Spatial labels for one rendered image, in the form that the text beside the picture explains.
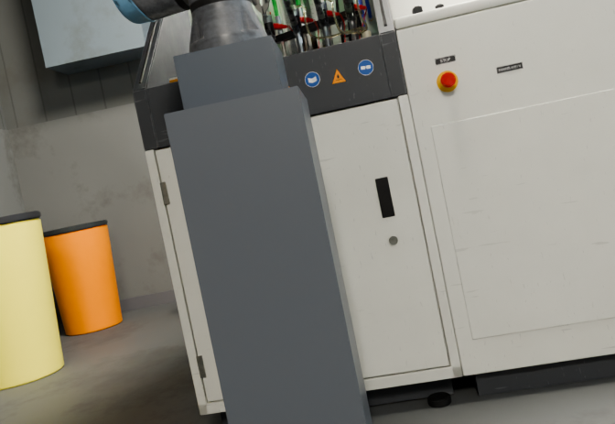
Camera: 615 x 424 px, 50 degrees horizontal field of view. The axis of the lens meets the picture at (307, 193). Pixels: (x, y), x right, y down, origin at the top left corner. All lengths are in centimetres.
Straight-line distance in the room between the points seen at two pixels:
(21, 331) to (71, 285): 91
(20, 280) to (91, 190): 149
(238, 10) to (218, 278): 48
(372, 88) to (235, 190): 64
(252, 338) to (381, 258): 60
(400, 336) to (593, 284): 48
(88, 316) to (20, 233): 103
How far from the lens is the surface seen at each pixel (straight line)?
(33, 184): 466
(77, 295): 401
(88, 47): 424
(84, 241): 397
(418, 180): 168
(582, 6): 176
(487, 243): 170
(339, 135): 169
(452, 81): 165
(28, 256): 316
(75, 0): 432
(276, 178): 115
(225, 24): 124
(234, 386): 123
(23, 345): 317
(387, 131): 168
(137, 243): 444
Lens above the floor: 65
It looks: 2 degrees down
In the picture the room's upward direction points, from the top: 11 degrees counter-clockwise
